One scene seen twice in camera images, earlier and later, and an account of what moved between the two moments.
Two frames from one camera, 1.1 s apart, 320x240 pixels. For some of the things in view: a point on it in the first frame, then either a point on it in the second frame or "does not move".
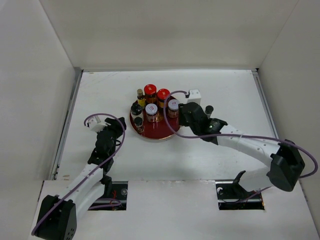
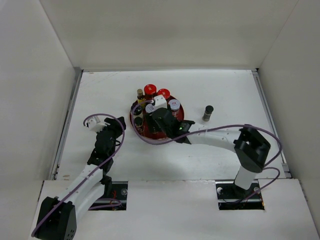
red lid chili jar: (163, 94) does not move
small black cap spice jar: (138, 123) does not move
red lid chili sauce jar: (150, 92) does not move
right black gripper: (183, 121) → (151, 120)
